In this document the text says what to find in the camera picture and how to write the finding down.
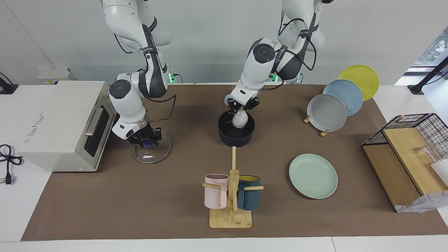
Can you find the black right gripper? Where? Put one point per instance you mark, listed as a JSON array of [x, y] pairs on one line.
[[147, 134]]

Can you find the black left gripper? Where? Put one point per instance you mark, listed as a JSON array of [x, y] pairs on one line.
[[245, 105]]

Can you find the clear plastic bag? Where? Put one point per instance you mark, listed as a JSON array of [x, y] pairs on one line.
[[240, 120]]

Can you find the glass lid with blue knob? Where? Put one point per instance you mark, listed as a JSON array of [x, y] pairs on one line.
[[154, 157]]

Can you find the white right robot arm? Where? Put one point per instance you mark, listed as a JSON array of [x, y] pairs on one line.
[[126, 101]]

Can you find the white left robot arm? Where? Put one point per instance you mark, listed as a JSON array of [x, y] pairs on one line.
[[259, 63]]

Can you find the gray plate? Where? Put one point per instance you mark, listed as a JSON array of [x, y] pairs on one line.
[[327, 113]]

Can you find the wooden plate rack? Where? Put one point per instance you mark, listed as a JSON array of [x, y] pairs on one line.
[[324, 133]]

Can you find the light green plate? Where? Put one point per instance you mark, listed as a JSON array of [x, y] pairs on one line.
[[313, 176]]

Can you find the light blue plate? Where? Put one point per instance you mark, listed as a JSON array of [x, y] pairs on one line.
[[350, 96]]

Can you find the yellow plate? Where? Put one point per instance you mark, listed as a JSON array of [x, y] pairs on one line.
[[364, 78]]

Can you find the dark blue saucepan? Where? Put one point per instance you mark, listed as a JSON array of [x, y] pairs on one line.
[[236, 140]]

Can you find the brown table mat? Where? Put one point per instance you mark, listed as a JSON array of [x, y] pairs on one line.
[[157, 210]]

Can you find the pink mug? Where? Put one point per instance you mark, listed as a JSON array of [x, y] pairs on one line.
[[215, 196]]

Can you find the dark teal mug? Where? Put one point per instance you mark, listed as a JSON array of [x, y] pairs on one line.
[[250, 199]]

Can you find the white toaster oven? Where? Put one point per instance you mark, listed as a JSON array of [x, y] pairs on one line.
[[52, 122]]

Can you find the wooden mug tree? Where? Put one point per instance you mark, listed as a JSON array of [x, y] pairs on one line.
[[231, 220]]

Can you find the white box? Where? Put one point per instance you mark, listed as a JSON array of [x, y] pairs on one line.
[[52, 75]]

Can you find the black clamp base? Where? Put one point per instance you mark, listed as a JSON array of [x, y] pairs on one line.
[[7, 89]]

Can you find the black clamp stand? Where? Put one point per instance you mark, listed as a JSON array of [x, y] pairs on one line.
[[416, 89]]

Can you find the clear glass cup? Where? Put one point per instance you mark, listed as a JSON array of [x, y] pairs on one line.
[[425, 152]]

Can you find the white patterned cloth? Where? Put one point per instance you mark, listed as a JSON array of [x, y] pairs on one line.
[[423, 204]]

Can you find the white cup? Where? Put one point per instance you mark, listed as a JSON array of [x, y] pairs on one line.
[[441, 171]]

